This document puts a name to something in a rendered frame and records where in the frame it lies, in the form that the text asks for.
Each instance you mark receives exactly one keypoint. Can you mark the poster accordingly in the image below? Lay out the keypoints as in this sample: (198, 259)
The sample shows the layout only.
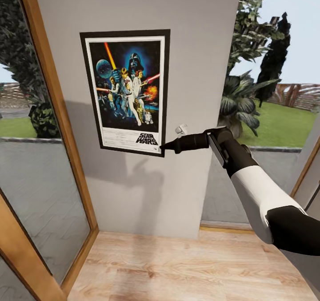
(128, 80)

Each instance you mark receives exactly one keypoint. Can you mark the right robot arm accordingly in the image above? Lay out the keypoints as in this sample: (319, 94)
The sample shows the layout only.
(273, 215)

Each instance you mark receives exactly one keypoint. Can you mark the door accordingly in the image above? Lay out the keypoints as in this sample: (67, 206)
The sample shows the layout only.
(47, 221)

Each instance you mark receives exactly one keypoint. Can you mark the fixed window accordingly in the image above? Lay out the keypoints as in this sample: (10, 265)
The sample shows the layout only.
(270, 102)

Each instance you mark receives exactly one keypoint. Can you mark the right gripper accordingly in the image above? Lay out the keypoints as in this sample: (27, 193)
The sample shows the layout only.
(184, 143)

